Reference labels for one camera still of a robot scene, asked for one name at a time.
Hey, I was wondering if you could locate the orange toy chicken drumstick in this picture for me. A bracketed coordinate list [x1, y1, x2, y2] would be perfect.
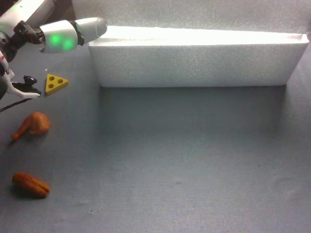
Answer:
[11, 111, 52, 141]

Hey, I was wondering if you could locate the yellow toy cheese wedge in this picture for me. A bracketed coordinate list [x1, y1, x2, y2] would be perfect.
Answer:
[45, 73, 69, 96]

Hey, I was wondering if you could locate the brown toy bread roll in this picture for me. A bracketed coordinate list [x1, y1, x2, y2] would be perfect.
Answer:
[12, 171, 51, 199]

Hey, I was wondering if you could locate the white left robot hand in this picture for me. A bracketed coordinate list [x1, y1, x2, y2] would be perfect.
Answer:
[0, 0, 108, 54]

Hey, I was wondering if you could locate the white styrofoam three-cavity tray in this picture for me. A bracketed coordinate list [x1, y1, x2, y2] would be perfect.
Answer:
[87, 25, 311, 88]

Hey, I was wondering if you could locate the white styrofoam lid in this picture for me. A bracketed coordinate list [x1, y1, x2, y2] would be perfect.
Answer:
[71, 0, 311, 35]

